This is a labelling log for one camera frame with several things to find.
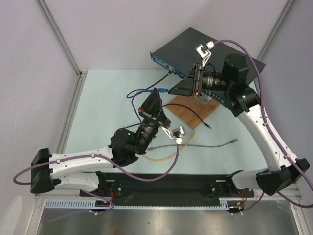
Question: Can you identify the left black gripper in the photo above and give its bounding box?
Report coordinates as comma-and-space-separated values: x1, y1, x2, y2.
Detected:
133, 89, 171, 155

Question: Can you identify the blue ethernet cable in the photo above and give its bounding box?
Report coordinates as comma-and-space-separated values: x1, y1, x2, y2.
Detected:
131, 87, 169, 123

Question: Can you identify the yellow ethernet cable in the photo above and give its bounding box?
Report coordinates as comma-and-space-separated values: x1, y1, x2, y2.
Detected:
141, 131, 197, 162

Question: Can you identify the grey ethernet cable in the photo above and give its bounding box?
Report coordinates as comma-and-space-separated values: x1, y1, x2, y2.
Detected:
146, 139, 239, 152

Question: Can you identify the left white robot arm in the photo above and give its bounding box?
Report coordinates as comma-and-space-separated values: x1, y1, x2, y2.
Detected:
30, 88, 171, 196

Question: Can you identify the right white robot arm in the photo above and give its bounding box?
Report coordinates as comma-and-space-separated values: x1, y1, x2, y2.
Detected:
168, 54, 310, 197

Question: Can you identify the wooden board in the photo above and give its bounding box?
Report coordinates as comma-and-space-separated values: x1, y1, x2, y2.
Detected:
163, 96, 220, 130

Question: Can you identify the short black ethernet cable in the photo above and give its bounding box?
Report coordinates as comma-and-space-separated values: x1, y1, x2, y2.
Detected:
163, 104, 211, 130

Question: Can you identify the dark network switch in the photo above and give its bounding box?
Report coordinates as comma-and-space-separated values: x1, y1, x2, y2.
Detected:
150, 27, 266, 108

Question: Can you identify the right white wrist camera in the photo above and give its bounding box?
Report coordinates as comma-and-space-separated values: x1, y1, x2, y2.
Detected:
196, 41, 215, 67

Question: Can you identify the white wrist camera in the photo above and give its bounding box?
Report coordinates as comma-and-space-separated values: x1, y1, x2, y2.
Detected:
196, 41, 215, 67
162, 126, 186, 144

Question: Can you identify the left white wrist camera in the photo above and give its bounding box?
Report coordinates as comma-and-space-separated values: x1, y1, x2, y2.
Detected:
162, 126, 186, 144

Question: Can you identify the left aluminium frame post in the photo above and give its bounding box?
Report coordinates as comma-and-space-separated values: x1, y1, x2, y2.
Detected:
36, 0, 88, 153

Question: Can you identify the aluminium frame post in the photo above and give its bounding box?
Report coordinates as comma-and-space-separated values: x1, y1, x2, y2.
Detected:
257, 0, 296, 61
36, 0, 88, 153

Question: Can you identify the white slotted cable duct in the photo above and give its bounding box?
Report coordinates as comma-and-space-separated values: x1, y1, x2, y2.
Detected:
45, 197, 245, 210

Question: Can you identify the right aluminium frame post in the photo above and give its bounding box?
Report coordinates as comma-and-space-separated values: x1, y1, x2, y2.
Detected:
257, 0, 296, 61

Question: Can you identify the aluminium frame rail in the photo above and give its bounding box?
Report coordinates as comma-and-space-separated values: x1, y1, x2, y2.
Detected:
36, 189, 313, 235

